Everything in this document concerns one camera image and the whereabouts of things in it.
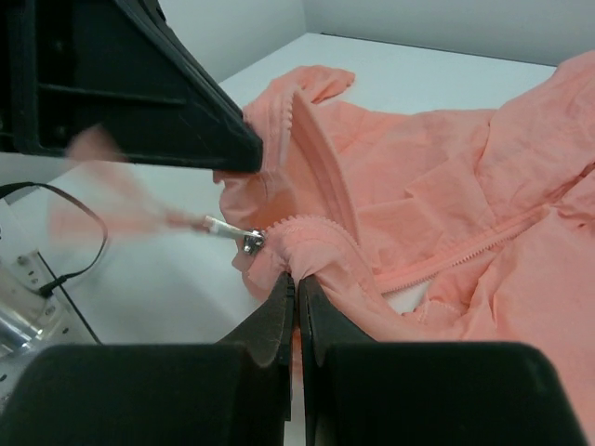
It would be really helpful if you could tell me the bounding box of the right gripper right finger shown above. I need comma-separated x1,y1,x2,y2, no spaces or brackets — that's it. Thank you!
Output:
297,277,587,445

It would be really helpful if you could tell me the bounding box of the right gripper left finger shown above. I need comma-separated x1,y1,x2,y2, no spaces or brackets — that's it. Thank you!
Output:
1,274,296,445

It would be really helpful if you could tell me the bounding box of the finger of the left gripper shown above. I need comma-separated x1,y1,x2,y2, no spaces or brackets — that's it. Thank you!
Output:
1,1,263,173

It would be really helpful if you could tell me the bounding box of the silver zipper slider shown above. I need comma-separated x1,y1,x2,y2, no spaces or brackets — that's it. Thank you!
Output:
205,216,265,256

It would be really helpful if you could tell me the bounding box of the salmon pink hooded jacket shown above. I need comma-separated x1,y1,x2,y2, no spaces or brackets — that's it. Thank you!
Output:
48,50,595,446

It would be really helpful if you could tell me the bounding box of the black thin cable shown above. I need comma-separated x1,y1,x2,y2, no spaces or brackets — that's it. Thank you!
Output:
0,181,111,298

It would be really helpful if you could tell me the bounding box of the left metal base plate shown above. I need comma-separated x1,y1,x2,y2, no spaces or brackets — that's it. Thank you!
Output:
1,218,99,406

